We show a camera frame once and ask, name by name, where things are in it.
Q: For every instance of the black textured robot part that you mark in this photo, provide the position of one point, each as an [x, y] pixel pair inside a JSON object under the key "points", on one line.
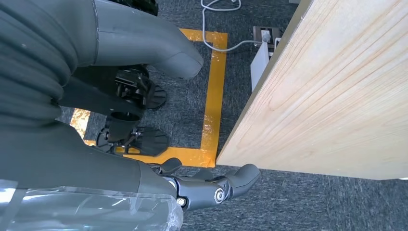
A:
{"points": [[140, 6]]}

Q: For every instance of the metal floor socket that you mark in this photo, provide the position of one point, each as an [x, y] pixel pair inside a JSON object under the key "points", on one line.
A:
{"points": [[274, 32]]}

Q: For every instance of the yellow floor tape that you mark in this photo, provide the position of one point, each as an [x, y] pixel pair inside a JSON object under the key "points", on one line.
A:
{"points": [[216, 95]]}

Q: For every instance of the black robot right foot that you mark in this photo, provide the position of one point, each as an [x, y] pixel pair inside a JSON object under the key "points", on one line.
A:
{"points": [[149, 142]]}

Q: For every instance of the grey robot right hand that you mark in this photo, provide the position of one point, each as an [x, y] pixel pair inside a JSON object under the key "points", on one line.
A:
{"points": [[63, 159]]}

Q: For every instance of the black robot foot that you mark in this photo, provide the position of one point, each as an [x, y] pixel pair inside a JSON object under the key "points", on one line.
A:
{"points": [[156, 97], [149, 142]]}

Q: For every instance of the white desk leg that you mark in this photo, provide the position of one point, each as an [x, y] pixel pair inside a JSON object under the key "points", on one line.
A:
{"points": [[258, 65]]}

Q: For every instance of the black robot left foot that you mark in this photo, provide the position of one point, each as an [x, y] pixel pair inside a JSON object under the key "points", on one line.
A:
{"points": [[156, 97]]}

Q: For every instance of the clear plastic film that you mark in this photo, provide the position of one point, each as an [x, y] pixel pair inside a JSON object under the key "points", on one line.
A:
{"points": [[95, 212]]}

